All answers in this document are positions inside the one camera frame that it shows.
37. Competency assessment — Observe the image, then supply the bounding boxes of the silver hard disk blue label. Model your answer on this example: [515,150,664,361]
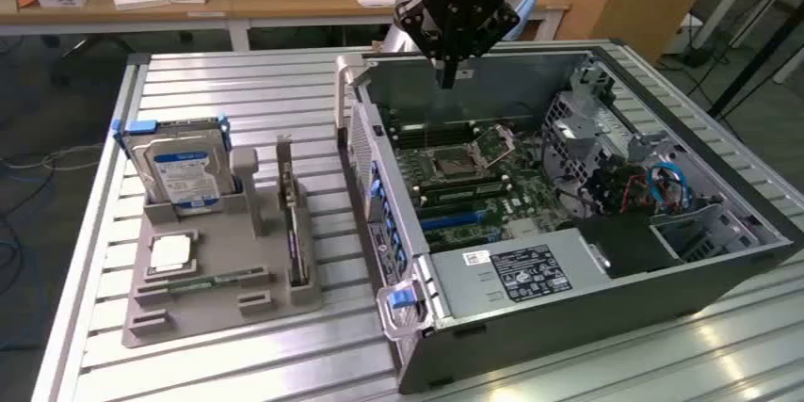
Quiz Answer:
[122,121,228,215]

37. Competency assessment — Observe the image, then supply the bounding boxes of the graphics card with metal bracket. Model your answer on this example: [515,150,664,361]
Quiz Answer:
[274,133,314,291]

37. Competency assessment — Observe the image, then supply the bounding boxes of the blue wire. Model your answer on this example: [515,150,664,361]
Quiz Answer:
[646,161,696,213]

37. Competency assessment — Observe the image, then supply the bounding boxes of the grey printed parts rack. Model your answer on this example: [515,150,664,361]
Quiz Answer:
[120,145,328,349]

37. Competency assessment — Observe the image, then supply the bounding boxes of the grey power supply unit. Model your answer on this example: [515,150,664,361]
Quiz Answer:
[430,227,615,321]

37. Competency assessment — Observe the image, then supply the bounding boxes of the blue expansion slot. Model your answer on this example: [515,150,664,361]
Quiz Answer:
[419,210,490,233]

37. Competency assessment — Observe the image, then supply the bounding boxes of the blue case latch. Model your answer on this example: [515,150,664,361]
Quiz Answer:
[387,291,418,313]

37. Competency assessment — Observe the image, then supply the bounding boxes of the green motherboard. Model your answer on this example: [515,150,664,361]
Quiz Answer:
[380,105,575,257]

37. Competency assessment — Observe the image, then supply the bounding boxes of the blue floor cable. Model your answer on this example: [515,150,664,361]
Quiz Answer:
[0,156,54,351]

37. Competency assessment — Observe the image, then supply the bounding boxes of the metal disk bay cage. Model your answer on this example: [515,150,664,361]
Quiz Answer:
[539,65,638,186]

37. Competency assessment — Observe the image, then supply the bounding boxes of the red wire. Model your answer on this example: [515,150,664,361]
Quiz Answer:
[619,173,648,215]

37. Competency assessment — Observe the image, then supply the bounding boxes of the CPU socket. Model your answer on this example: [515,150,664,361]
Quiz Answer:
[426,145,486,178]

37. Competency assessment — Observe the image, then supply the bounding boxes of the silver CPU chip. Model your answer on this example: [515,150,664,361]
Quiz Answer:
[148,234,196,274]

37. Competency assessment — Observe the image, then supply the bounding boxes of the black office chair base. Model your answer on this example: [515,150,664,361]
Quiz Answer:
[42,34,135,88]

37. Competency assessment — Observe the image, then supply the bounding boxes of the green RAM stick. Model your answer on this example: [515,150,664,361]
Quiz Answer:
[420,183,508,204]
[166,267,266,293]

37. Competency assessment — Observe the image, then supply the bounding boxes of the black open PC case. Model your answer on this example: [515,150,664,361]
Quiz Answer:
[332,38,804,396]

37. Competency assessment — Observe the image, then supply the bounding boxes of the metal socket cover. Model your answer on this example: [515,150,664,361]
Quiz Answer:
[470,123,523,170]

